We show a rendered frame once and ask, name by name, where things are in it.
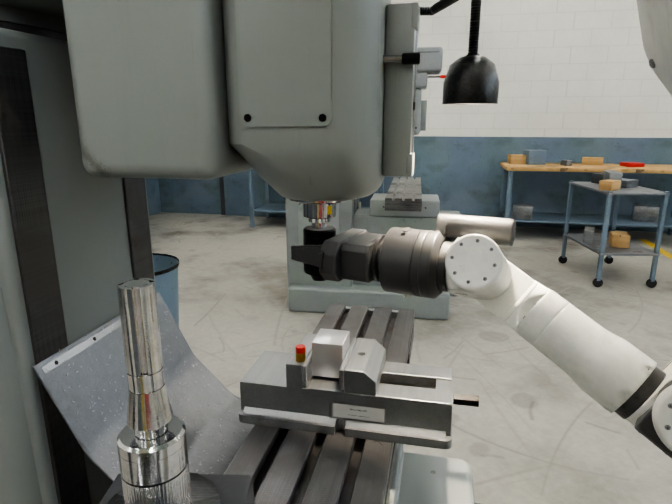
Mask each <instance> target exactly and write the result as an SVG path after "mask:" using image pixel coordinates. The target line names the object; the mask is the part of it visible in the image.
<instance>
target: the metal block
mask: <svg viewBox="0 0 672 504"><path fill-rule="evenodd" d="M349 346H350V331H345V330H334V329H322V328H321V329H320V330H319V332H318V333H317V335H316V337H315V338H314V340H313V341H312V375H313V376H322V377H331V378H339V369H340V367H341V365H342V362H343V360H344V358H345V355H346V353H347V351H348V349H349Z"/></svg>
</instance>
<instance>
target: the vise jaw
mask: <svg viewBox="0 0 672 504"><path fill-rule="evenodd" d="M385 360H386V349H385V348H384V347H383V346H382V345H381V344H379V343H378V342H377V341H376V340H375V339H364V338H353V340H352V342H351V344H350V346H349V349H348V351H347V353H346V355H345V358H344V360H343V362H342V365H341V367H340V369H339V389H340V390H344V392H347V393H356V394H365V395H374V396H376V394H377V390H378V387H379V383H380V379H381V375H382V371H383V368H384V364H385Z"/></svg>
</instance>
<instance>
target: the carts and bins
mask: <svg viewBox="0 0 672 504"><path fill-rule="evenodd" d="M622 176H623V173H621V172H618V171H616V170H604V172H603V173H593V174H592V182H574V181H570V182H569V192H568V201H567V209H566V218H565V226H564V233H563V243H562V252H561V256H560V257H559V258H558V261H559V262H560V263H562V264H563V263H566V262H567V257H565V254H566V246H567V238H569V239H571V240H573V241H575V242H577V243H578V244H580V245H582V246H584V247H586V248H588V249H589V250H591V251H593V252H595V253H597V254H598V255H599V257H598V265H597V272H596V278H595V279H594V280H593V282H592V284H593V285H594V286H595V287H601V286H602V285H603V281H602V280H601V274H602V267H603V260H604V262H605V263H607V264H611V263H612V262H613V258H612V257H611V256H653V259H652V265H651V271H650V278H649V279H648V280H647V281H646V285H647V286H648V287H649V288H654V287H655V286H656V285H657V281H656V280H655V276H656V270H657V264H658V258H659V256H660V254H659V252H660V246H661V240H662V234H663V228H664V222H665V216H666V210H667V204H668V198H669V195H670V193H669V192H668V191H664V192H663V191H659V190H654V189H650V188H646V187H641V186H638V182H639V180H636V179H626V178H622ZM574 185H576V186H579V187H583V188H586V189H589V190H593V191H596V192H600V193H603V194H606V195H607V199H606V206H605V214H604V221H603V228H602V233H594V231H595V227H590V226H585V230H584V233H568V229H569V221H570V212H571V204H572V196H573V187H574ZM612 195H615V202H614V209H613V216H612V223H611V231H610V232H609V234H607V231H608V224H609V217H610V210H611V202H612ZM620 195H663V199H662V205H661V211H660V217H659V223H658V229H657V235H656V241H655V247H654V251H652V250H650V249H647V248H645V247H643V246H641V245H638V244H636V243H634V242H631V241H630V237H631V236H630V235H629V234H628V233H627V232H622V231H615V228H616V221H617V214H618V207H619V200H620ZM152 254H153V264H154V275H155V285H156V293H157V292H159V293H160V295H161V297H162V298H163V300H164V302H165V304H166V305H167V307H168V309H169V311H170V313H171V314H172V316H173V318H174V320H175V322H176V323H177V325H178V327H179V284H178V266H179V259H178V258H177V257H175V256H172V255H168V254H160V253H152ZM604 256H606V257H605V258H604Z"/></svg>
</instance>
